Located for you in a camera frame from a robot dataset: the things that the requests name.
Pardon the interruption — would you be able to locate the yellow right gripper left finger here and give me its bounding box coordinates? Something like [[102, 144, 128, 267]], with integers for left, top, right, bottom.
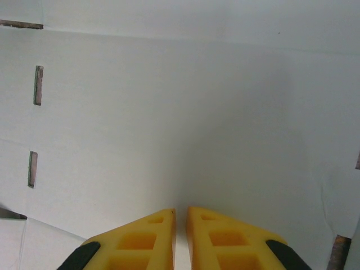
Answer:
[[58, 208, 178, 270]]

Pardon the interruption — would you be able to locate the teal and white paper box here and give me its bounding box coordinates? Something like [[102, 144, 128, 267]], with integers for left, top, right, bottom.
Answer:
[[0, 0, 360, 270]]

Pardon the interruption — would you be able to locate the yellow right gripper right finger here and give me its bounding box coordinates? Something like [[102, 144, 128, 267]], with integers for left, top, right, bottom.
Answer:
[[185, 206, 312, 270]]

